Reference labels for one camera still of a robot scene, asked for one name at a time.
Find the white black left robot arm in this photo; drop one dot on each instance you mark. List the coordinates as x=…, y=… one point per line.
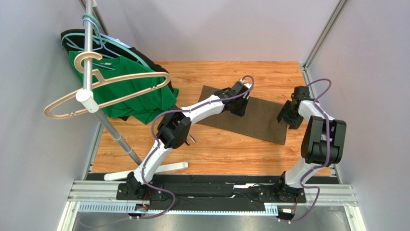
x=173, y=130

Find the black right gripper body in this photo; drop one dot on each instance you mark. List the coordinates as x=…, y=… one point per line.
x=287, y=116

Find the beige plastic hanger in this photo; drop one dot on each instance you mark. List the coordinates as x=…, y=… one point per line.
x=87, y=96

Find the teal plastic hanger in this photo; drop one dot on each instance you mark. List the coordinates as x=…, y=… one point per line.
x=121, y=46

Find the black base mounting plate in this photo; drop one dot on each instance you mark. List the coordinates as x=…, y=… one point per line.
x=256, y=192

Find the brown cloth napkin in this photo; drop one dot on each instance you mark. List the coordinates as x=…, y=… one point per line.
x=259, y=121

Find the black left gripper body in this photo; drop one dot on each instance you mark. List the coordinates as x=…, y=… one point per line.
x=241, y=106

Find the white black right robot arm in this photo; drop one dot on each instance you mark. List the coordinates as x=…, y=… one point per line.
x=322, y=144

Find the white rack base foot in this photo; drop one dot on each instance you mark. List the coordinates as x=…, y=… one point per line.
x=160, y=170

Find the aluminium frame rail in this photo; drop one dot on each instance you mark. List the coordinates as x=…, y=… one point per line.
x=92, y=205

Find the green t-shirt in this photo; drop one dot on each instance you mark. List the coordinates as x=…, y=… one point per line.
x=145, y=107

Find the black garment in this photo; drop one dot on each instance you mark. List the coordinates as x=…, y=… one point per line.
x=108, y=47

